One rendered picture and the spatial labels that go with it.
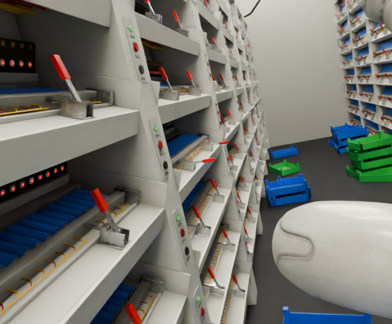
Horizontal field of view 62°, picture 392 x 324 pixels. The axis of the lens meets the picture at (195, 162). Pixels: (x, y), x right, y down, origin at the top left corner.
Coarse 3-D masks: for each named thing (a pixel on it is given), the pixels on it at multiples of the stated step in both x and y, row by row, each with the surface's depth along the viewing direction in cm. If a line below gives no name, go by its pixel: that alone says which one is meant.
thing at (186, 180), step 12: (168, 132) 123; (180, 132) 133; (192, 132) 131; (204, 132) 130; (216, 132) 129; (192, 156) 104; (204, 156) 106; (216, 156) 123; (204, 168) 101; (180, 180) 81; (192, 180) 86; (180, 192) 75
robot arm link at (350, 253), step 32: (288, 224) 46; (320, 224) 42; (352, 224) 39; (384, 224) 37; (288, 256) 45; (320, 256) 40; (352, 256) 38; (384, 256) 36; (320, 288) 41; (352, 288) 38; (384, 288) 36
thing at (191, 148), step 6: (204, 138) 123; (192, 144) 110; (198, 144) 114; (186, 150) 101; (192, 150) 106; (198, 150) 108; (174, 156) 92; (180, 156) 93; (186, 156) 99; (174, 162) 87; (174, 168) 85; (180, 168) 87
